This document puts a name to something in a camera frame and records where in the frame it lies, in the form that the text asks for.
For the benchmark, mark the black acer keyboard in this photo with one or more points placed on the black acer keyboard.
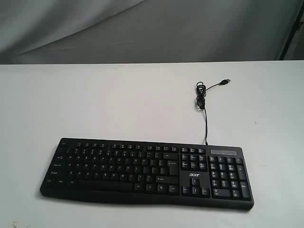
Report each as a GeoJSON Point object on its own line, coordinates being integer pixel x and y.
{"type": "Point", "coordinates": [130, 172]}

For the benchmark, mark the grey backdrop cloth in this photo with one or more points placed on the grey backdrop cloth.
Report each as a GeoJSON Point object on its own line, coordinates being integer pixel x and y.
{"type": "Point", "coordinates": [143, 31]}

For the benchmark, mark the black tripod stand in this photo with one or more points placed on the black tripod stand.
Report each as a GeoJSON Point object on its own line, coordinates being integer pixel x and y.
{"type": "Point", "coordinates": [293, 48]}

